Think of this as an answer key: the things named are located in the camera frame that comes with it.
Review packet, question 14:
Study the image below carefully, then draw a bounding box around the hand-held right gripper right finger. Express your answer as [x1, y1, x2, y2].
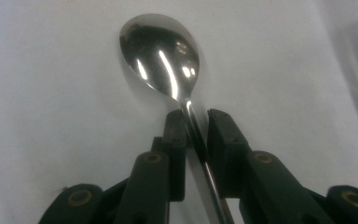
[207, 107, 252, 200]

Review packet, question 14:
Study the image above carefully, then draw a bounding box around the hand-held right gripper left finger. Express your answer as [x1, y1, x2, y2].
[151, 107, 189, 203]

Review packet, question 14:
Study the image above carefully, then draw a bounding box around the steel spoon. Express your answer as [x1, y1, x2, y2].
[119, 12, 236, 224]

